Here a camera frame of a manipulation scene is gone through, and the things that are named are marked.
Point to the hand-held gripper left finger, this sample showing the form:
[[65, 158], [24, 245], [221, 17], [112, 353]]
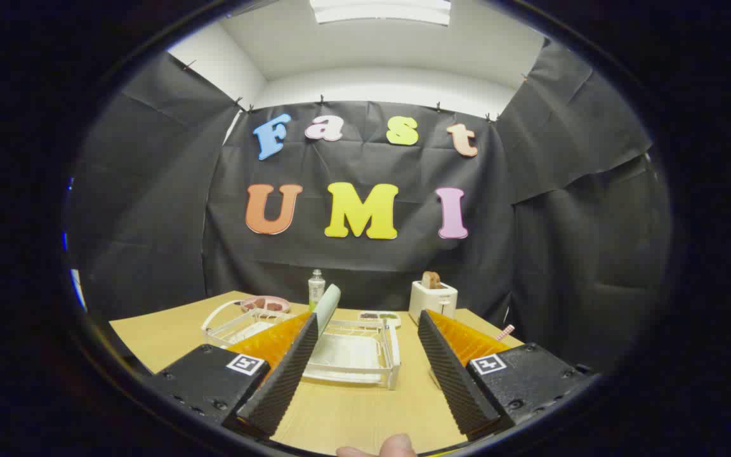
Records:
[[280, 387]]

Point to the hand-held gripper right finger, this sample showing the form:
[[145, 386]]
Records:
[[457, 387]]

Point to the pale green plate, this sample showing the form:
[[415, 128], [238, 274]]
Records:
[[329, 304]]

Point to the pink plate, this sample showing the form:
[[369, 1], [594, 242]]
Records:
[[265, 300]]

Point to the white divided sauce dish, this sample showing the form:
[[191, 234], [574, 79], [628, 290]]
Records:
[[379, 317]]

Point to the cream toaster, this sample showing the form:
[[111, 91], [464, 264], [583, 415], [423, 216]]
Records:
[[432, 301]]

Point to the clear plastic bottle green drink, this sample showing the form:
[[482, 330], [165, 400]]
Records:
[[316, 292]]

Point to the brown bread slice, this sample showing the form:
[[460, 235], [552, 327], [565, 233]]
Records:
[[431, 280]]

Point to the black backdrop cloth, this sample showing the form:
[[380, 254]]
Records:
[[150, 190]]

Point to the ceiling light panel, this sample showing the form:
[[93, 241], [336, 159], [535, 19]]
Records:
[[381, 11]]

